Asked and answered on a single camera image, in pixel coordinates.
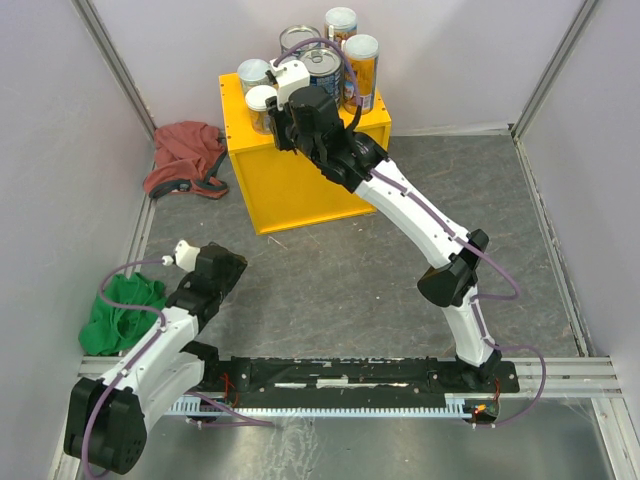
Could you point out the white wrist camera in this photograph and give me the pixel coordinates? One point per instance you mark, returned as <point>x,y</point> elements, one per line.
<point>184,256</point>
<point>287,77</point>

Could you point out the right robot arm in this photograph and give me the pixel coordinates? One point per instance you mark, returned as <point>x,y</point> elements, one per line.
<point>452,252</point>

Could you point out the small orange jar white lid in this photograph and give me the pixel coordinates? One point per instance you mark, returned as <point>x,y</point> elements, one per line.
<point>256,98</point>

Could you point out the light blue cable duct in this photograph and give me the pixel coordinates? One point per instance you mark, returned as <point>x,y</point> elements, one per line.
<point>194,407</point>

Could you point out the tall snack can with spoon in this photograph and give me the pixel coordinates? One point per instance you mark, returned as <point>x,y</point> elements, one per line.
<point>340,24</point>

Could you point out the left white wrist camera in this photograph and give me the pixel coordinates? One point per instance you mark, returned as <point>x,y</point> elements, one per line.
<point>184,256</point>

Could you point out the right aluminium corner post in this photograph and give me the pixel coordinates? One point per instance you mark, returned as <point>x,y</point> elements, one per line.
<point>555,66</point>

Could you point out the aluminium front frame rail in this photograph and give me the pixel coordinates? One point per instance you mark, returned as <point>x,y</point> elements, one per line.
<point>555,378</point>

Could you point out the aluminium corner post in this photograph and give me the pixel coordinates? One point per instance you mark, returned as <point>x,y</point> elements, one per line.
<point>555,66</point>
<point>89,15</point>

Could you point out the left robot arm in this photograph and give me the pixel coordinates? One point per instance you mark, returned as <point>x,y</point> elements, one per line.
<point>109,418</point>

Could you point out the yellow wooden box counter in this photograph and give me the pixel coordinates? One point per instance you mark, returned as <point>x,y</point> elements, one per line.
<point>281,190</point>

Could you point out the blue soup can front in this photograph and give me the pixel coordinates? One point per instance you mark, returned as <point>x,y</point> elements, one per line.
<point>325,69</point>

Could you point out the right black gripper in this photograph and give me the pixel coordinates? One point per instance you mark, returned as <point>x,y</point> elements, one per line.
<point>277,119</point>

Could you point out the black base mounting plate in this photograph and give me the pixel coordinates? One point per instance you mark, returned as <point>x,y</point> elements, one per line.
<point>345,383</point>

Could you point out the orange snack can with spoon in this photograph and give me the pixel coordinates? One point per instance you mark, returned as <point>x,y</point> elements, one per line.
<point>362,51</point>

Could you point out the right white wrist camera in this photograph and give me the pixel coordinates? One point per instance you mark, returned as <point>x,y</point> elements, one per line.
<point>287,77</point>

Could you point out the left aluminium corner post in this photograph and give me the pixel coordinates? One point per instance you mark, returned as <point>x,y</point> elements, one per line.
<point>89,15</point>

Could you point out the blue soup can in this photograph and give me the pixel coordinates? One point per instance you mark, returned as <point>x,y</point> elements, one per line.
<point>325,69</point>
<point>295,34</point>

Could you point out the green crumpled cloth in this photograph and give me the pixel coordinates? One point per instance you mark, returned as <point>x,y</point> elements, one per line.
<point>110,329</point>

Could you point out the red crumpled cloth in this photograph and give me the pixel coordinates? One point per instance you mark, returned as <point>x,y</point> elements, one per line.
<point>187,159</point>

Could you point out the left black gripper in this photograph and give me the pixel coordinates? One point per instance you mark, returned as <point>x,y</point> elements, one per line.
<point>235,266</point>

